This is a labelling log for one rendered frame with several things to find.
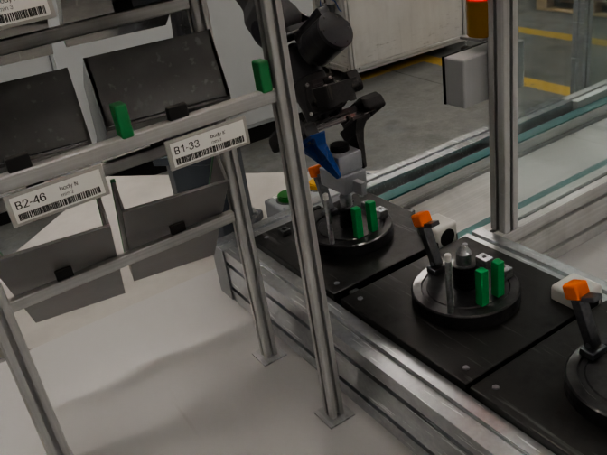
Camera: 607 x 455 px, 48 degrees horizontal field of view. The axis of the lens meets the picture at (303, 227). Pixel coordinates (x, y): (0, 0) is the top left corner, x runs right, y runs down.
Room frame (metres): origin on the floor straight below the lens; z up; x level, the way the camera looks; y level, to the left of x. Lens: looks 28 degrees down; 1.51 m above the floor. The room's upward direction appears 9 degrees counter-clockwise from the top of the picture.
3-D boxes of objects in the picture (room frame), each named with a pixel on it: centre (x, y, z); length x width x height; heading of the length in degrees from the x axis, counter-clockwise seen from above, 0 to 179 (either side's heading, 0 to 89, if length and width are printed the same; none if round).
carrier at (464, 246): (0.75, -0.20, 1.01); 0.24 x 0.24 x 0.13; 29
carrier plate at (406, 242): (0.97, -0.07, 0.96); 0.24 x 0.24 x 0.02; 29
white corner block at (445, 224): (0.94, -0.21, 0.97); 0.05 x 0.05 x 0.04; 29
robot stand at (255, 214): (1.28, 0.17, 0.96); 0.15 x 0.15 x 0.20; 70
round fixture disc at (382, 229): (0.97, -0.07, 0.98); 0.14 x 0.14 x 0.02
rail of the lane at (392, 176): (1.24, -0.24, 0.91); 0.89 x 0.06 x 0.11; 119
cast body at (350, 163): (0.97, -0.08, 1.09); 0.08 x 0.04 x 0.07; 30
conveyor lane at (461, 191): (1.10, -0.35, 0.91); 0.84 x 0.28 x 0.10; 119
